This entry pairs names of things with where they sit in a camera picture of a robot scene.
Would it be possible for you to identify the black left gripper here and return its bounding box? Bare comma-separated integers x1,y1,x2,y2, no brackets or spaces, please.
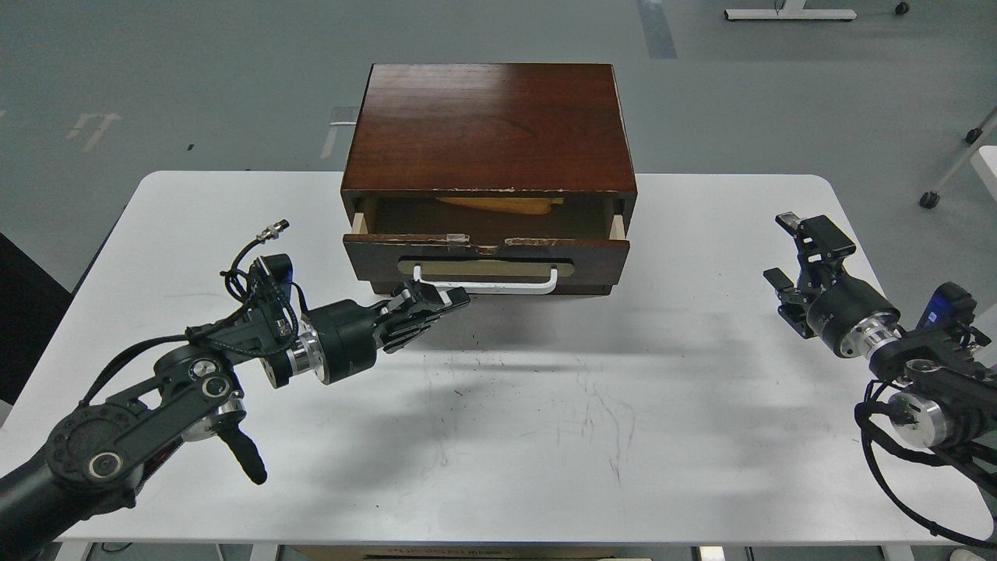
302,283,471,386

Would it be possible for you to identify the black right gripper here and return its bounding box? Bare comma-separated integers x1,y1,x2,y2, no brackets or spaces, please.
763,212,900,358

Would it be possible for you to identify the yellow corn cob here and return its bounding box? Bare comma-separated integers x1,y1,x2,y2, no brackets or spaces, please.
437,196,564,216

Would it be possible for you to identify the wooden drawer with white handle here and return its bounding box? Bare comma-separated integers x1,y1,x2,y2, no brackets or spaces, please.
343,217,631,297

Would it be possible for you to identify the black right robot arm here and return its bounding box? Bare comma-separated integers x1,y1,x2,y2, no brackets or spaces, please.
763,212,996,549

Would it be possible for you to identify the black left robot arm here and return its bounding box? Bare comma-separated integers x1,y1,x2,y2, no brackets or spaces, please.
1,220,470,560

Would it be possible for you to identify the dark wooden cabinet box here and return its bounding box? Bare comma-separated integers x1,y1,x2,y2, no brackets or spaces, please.
340,62,638,223

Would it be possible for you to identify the white stand base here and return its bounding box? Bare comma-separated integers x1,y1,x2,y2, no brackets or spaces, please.
724,1,857,22

